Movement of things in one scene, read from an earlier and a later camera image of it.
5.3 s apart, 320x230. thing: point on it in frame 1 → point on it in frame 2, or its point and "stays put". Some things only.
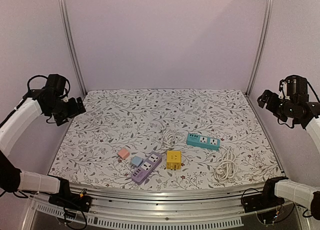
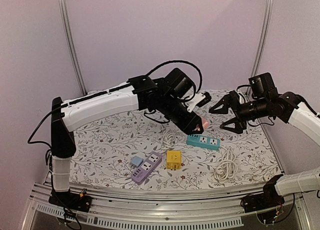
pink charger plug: x=123 y=153 → x=205 y=123
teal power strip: x=197 y=140 stays put
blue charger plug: x=137 y=160 stays put
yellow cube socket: x=174 y=160 stays put
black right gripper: x=267 y=100 → x=235 y=110
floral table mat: x=166 y=139 stays put
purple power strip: x=142 y=172 stays put
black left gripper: x=74 y=110 → x=189 y=126
